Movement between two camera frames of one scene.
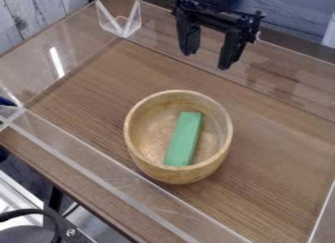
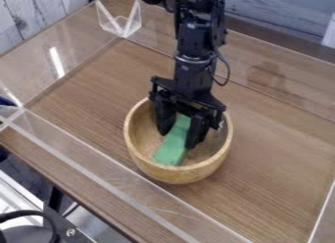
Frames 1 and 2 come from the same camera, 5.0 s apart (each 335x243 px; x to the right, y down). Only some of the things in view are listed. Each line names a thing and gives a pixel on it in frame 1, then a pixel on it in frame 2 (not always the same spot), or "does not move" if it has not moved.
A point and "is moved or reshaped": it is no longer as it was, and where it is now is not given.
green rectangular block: (181, 146) is moved or reshaped
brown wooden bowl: (150, 124) does not move
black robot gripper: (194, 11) → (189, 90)
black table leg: (55, 199) does not move
